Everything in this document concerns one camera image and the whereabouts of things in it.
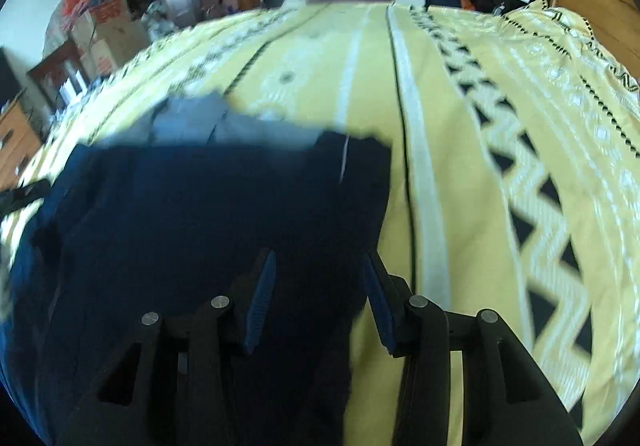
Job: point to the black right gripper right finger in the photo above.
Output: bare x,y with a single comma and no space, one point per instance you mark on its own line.
507,400

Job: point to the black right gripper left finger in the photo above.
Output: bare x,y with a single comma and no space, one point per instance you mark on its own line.
169,384

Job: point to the navy blue shirt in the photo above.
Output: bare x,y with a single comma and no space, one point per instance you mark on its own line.
164,216

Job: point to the wooden drawer cabinet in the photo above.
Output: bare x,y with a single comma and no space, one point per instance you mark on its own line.
19,143

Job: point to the cardboard boxes stack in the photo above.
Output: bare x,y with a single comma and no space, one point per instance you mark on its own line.
107,37

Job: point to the wooden headboard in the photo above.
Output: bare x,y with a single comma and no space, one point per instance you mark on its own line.
615,24

